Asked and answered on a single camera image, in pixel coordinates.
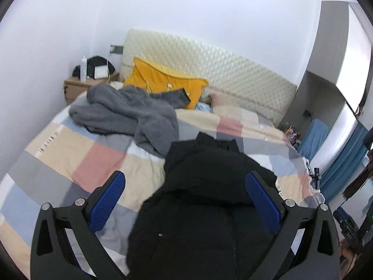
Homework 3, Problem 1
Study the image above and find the row of small bottles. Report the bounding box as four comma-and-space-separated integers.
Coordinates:
281, 124, 302, 146

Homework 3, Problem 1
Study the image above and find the black bag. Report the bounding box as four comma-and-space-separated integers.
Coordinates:
73, 55, 115, 79

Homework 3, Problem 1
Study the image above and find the grey and white wardrobe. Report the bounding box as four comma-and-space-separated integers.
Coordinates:
280, 1, 373, 164

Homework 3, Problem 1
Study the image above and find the pink pillow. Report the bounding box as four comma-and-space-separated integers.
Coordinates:
208, 92, 242, 113

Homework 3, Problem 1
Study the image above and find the person's right hand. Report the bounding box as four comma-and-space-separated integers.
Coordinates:
339, 238, 358, 272

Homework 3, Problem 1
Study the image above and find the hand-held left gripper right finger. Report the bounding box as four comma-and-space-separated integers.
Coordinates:
245, 171, 341, 280

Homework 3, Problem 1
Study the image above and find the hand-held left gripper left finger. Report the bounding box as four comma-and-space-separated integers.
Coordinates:
31, 171, 127, 280

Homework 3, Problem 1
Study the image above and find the cream quilted headboard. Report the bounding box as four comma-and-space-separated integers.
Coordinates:
121, 28, 298, 123

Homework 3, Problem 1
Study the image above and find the black puffer jacket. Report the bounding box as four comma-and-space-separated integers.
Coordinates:
126, 132, 295, 280

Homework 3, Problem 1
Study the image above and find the brown plaid scarf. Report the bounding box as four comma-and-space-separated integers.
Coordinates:
342, 149, 373, 200

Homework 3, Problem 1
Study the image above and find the blue cloth in niche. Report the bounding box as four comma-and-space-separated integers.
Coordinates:
297, 119, 330, 161

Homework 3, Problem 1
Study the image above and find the blue curtain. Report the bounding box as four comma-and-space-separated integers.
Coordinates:
313, 121, 369, 205

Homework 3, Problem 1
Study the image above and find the black phone stand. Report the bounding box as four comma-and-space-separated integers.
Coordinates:
309, 168, 323, 191

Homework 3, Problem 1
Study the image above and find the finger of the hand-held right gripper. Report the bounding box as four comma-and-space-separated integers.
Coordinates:
333, 206, 354, 234

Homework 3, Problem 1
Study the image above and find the yellow pillow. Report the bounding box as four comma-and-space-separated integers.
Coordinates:
124, 57, 209, 110

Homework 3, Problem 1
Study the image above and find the checkered pastel blanket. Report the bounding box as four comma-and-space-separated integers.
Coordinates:
0, 80, 325, 280

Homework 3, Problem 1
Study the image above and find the wooden nightstand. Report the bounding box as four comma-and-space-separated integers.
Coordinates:
64, 71, 120, 105

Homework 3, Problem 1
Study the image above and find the grey fleece garment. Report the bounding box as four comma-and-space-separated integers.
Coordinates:
68, 83, 190, 158

